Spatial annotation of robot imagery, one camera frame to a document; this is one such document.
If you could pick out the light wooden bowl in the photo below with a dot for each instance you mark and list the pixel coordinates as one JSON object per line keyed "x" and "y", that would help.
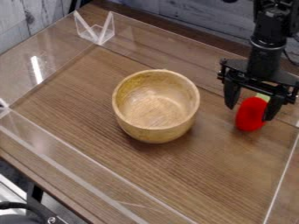
{"x": 155, "y": 103}

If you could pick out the clear acrylic tray wall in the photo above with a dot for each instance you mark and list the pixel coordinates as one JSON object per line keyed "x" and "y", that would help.
{"x": 118, "y": 127}

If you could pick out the black metal table frame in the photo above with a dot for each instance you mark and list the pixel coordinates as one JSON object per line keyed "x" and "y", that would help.
{"x": 46, "y": 216}

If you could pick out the red plush fruit green leaf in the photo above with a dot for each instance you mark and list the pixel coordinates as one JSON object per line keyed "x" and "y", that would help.
{"x": 248, "y": 119}

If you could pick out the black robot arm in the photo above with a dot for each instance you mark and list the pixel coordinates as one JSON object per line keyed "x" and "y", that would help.
{"x": 257, "y": 73}

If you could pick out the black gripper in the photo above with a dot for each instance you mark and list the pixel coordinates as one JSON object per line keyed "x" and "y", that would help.
{"x": 235, "y": 78}

